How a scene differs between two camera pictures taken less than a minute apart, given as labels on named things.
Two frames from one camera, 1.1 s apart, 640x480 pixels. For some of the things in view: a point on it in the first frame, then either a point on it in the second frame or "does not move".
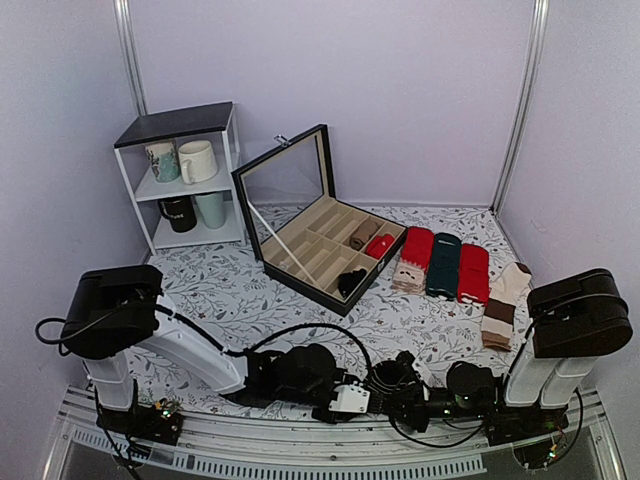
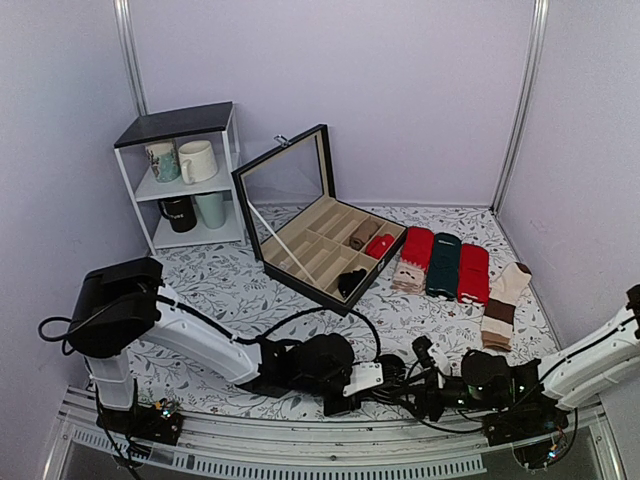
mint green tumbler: x=213 y=208 does not move
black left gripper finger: x=324 y=414 to x=336 y=403
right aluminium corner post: x=541 y=17 does not move
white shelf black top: x=183 y=171 does not move
